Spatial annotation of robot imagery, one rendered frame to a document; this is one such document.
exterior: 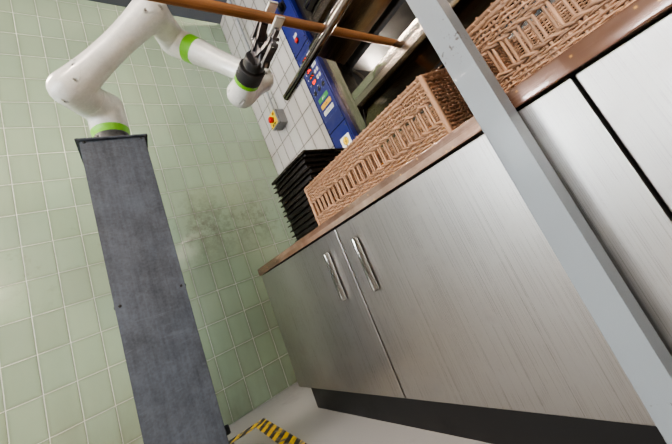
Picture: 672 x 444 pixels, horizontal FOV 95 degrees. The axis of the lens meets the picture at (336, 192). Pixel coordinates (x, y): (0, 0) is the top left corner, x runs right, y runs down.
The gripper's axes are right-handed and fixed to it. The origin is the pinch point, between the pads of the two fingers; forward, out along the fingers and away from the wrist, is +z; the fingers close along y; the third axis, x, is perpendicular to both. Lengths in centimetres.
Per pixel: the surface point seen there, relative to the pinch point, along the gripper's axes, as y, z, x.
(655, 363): 99, 42, 6
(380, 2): -17, 4, -54
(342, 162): 49.2, -3.0, -4.5
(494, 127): 67, 40, 6
